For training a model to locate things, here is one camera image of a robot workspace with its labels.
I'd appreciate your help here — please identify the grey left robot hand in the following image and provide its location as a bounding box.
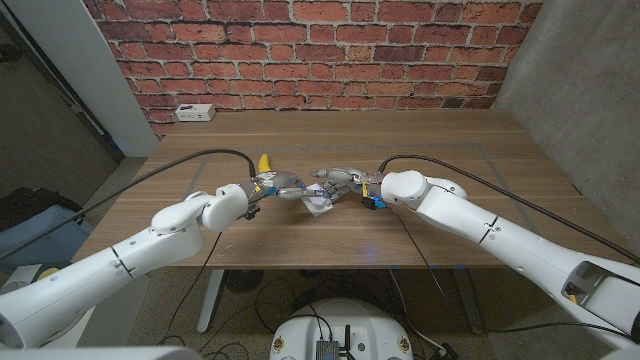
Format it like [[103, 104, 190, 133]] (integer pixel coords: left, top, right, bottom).
[[247, 169, 331, 201]]

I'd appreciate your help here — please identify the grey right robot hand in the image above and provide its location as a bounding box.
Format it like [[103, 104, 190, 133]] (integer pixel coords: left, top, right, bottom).
[[309, 166, 384, 204]]

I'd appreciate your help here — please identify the white paper shipping label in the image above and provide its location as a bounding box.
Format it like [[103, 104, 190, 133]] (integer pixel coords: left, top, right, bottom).
[[301, 192, 335, 218]]

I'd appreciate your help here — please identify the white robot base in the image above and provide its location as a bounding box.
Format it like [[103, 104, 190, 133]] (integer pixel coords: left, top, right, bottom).
[[268, 298, 415, 360]]

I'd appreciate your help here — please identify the dark round floor fan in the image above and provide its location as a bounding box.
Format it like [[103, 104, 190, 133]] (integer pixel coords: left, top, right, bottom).
[[223, 269, 265, 295]]

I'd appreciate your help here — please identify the white power strip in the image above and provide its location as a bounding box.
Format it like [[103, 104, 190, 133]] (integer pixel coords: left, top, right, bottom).
[[174, 103, 217, 123]]

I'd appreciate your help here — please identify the red brick printed backdrop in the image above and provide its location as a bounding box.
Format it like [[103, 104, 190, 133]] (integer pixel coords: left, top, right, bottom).
[[82, 0, 545, 139]]

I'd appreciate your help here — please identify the white table leg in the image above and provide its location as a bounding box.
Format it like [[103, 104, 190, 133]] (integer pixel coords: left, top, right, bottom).
[[196, 269, 226, 334]]

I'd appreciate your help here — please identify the grey table leg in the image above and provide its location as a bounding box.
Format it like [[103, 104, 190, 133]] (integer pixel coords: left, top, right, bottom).
[[452, 269, 485, 335]]

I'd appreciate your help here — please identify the grey electronics box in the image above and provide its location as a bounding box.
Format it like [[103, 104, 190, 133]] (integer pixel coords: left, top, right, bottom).
[[315, 339, 340, 360]]

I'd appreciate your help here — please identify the blue grey storage bin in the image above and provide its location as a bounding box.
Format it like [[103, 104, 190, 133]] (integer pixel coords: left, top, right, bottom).
[[0, 204, 95, 266]]

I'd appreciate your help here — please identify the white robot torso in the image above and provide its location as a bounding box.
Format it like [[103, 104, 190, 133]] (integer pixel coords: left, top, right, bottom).
[[0, 346, 204, 360]]

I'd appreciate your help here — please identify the black bag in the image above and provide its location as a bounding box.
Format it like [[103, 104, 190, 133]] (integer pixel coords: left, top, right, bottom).
[[0, 187, 86, 232]]

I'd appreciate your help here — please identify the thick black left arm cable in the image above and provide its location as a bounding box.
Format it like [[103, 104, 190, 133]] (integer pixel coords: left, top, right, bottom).
[[0, 148, 258, 261]]

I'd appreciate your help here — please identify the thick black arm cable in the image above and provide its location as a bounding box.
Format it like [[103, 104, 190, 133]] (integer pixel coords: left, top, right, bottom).
[[0, 148, 258, 261], [377, 153, 640, 266]]

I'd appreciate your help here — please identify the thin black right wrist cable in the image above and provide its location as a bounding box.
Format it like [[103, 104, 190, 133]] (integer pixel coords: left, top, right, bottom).
[[387, 207, 449, 301]]

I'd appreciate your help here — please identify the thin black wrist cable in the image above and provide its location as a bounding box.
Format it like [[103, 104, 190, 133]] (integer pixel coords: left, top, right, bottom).
[[162, 230, 224, 346], [387, 207, 449, 301]]

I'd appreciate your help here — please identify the thin black left wrist cable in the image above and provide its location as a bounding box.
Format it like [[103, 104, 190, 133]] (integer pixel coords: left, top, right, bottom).
[[162, 230, 224, 346]]

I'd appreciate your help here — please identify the grey floor cable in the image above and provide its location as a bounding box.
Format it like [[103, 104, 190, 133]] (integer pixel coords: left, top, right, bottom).
[[388, 269, 446, 354]]

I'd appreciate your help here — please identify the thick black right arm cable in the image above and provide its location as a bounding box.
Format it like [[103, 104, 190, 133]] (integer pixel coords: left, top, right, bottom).
[[377, 153, 640, 266]]

